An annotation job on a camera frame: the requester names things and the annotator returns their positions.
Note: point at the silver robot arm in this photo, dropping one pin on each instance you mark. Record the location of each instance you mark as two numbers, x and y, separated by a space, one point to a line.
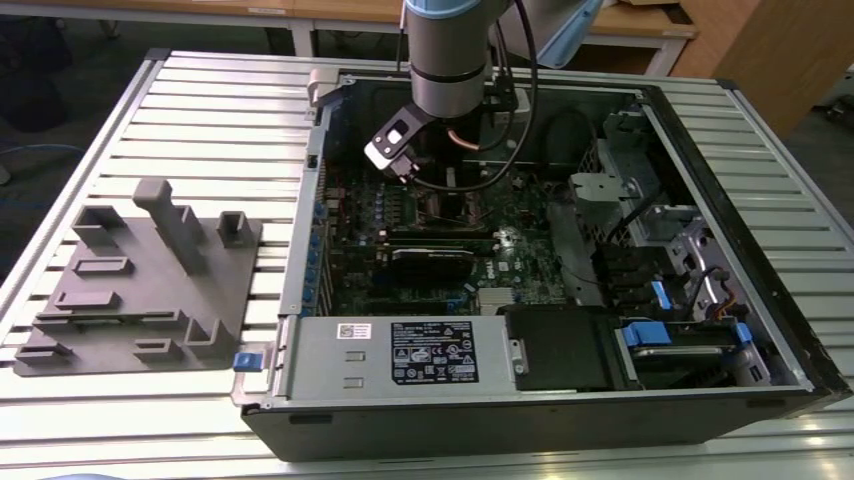
447 50

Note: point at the CPU socket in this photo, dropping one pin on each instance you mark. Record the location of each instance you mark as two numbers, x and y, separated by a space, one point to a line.
433 210

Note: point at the RAM slot black clips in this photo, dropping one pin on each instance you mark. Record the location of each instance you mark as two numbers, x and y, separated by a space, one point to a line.
440 230

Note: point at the black plastic bay cover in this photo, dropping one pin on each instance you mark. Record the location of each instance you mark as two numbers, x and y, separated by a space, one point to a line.
556 350

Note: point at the copper coloured tube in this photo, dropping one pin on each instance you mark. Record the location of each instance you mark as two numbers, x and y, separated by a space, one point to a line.
463 142

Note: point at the black graphics card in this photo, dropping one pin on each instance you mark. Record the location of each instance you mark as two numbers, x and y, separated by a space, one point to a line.
429 270

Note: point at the green motherboard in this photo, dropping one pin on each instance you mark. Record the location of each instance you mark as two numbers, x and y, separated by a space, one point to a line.
527 260

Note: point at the metal drive cage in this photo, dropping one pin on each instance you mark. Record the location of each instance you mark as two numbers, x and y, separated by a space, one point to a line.
596 187

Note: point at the silver chipset heatsink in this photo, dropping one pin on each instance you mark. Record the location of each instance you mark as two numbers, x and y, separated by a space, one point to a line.
497 296

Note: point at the silver power supply unit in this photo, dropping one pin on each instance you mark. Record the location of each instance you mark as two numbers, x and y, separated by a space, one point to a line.
320 350

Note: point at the blue drive bay tab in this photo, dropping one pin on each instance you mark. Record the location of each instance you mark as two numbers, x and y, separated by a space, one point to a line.
660 295

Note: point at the hard disk in blue carrier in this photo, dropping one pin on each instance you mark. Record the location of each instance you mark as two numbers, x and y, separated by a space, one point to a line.
643 332

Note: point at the grey parts rack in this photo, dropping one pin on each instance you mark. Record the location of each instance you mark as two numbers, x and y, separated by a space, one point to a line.
153 280

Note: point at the blue case latch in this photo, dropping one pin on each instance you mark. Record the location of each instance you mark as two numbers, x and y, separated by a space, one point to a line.
248 362

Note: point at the wooden cabinet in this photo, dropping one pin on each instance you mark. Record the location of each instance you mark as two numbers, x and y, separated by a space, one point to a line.
767 50

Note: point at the black PC case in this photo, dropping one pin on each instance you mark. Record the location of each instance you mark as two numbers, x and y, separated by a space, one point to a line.
467 430

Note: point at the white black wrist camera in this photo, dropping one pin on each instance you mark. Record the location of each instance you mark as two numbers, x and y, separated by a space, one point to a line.
393 137

